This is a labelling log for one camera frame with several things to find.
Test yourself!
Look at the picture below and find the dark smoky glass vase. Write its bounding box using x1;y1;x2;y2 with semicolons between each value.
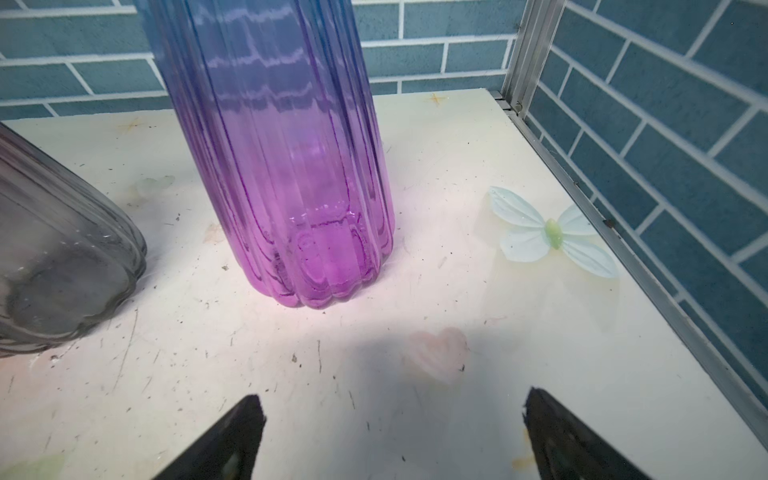
1;126;147;357

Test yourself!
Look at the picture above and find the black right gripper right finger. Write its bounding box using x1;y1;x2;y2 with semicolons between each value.
523;387;649;480

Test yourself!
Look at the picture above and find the purple blue ribbed glass vase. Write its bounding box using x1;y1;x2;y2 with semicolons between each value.
136;1;395;309

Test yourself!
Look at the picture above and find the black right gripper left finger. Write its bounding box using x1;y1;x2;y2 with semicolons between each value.
155;394;267;480

